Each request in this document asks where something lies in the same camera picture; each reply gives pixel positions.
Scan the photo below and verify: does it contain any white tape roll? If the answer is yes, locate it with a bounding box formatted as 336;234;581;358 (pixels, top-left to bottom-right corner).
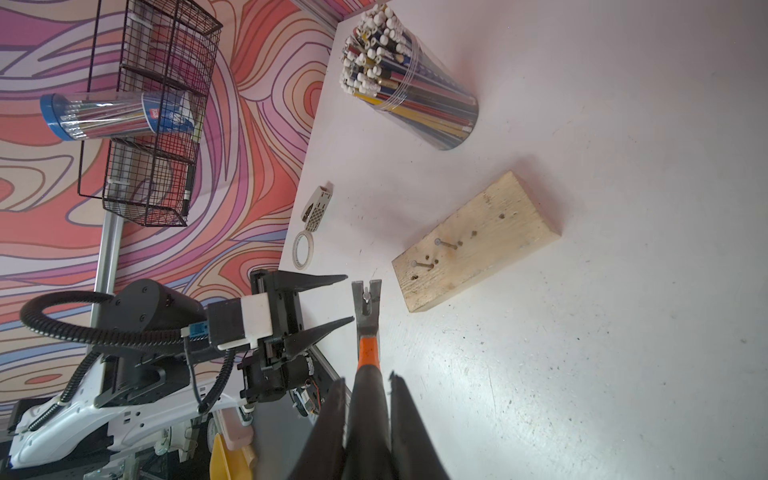
291;230;315;271

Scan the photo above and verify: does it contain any wooden block with nails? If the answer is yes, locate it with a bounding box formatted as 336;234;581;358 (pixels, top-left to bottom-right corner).
392;171;560;313

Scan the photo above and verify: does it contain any cup of coloured pencils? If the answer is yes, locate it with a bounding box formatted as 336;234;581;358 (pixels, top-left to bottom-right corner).
339;4;479;151

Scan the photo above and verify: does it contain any claw hammer orange black handle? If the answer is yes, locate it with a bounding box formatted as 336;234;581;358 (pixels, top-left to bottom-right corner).
343;279;395;479

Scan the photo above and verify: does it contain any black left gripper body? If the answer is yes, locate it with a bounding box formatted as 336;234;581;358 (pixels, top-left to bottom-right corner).
238;270;311;404

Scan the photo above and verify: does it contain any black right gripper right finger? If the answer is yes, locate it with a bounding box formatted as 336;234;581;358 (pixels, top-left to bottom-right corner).
389;372;449;480

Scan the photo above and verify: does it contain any black marker in basket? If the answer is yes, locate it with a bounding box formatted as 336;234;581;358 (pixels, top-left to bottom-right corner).
180;164;196;219

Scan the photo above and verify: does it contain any black wire basket left wall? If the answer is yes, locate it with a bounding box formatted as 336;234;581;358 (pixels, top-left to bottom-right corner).
91;1;222;227

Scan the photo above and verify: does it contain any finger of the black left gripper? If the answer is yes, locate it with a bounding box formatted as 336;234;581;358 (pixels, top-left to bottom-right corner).
283;317;355;359
281;271;348;293

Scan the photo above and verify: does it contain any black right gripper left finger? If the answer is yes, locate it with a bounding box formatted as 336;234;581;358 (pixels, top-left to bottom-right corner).
288;379;347;480

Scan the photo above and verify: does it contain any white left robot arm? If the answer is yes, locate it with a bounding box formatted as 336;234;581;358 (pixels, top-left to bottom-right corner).
1;270;340;478

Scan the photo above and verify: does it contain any grey stapler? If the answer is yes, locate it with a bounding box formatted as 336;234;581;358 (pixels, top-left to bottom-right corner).
301;182;333;233

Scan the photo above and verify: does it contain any clear tube with blue cap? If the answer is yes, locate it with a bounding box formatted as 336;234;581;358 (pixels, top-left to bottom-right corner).
39;91;196;141

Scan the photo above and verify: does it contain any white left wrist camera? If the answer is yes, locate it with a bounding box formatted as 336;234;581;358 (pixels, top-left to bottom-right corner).
205;293;274;351

